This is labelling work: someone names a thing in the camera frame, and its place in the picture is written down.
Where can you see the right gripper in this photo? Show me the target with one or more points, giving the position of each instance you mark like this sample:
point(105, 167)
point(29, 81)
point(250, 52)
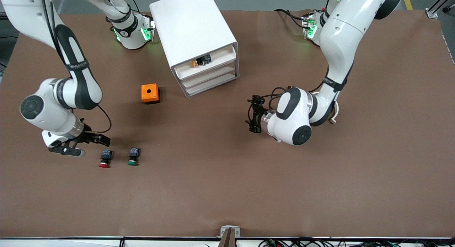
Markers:
point(88, 136)

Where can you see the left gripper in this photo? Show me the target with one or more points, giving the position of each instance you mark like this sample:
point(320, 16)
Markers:
point(257, 116)

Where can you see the red push button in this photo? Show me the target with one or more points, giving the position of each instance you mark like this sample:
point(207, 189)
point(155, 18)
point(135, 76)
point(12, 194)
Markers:
point(105, 156)

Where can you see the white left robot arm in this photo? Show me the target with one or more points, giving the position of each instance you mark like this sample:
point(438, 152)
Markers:
point(337, 44)

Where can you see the green push button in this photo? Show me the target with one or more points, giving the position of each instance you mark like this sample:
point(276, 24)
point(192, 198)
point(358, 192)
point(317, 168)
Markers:
point(134, 154)

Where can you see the white plastic drawer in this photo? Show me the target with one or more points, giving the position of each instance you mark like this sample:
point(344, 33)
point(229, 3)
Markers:
point(224, 61)
point(209, 74)
point(209, 82)

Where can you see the yellow push button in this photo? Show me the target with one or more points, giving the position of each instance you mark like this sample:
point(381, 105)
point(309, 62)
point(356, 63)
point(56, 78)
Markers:
point(202, 60)

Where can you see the white drawer cabinet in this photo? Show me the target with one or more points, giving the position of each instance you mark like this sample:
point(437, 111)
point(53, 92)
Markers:
point(192, 23)

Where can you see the orange box with hole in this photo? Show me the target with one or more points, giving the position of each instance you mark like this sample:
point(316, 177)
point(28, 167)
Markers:
point(149, 94)

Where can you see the white curved bracket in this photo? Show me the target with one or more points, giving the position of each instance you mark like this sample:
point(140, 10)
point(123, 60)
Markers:
point(335, 113)

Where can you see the white table edge rail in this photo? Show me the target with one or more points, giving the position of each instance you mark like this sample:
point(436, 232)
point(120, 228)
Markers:
point(71, 242)

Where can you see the grey metal bracket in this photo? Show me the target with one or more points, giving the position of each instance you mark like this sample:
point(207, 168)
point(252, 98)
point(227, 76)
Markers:
point(230, 230)

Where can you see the brown post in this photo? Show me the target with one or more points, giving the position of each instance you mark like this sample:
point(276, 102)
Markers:
point(227, 240)

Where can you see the aluminium frame post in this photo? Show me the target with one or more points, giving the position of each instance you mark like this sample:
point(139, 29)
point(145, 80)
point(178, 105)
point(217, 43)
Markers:
point(440, 3)

